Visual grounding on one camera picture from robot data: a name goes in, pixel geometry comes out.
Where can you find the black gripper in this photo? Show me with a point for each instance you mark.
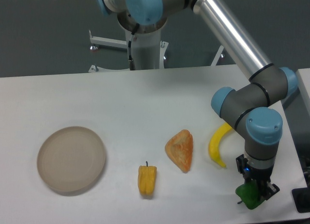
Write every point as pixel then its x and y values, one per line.
pixel 259 170

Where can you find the green bell pepper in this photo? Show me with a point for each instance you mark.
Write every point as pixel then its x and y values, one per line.
pixel 248 196

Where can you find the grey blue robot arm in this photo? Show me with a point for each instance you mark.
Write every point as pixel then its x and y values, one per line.
pixel 246 110

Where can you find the yellow bell pepper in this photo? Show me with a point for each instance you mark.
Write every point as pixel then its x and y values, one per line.
pixel 146 179

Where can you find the beige round plate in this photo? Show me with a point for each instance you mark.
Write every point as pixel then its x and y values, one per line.
pixel 71 160

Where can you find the black device at edge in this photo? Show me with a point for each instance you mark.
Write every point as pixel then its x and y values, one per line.
pixel 301 198

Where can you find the yellow banana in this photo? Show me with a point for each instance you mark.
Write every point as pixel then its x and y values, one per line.
pixel 214 143

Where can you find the white side table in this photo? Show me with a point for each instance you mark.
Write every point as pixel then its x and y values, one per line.
pixel 302 87

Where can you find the orange triangular bread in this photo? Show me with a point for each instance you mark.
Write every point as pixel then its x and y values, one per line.
pixel 180 150

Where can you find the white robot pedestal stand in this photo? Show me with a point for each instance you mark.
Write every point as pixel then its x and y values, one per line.
pixel 178 41

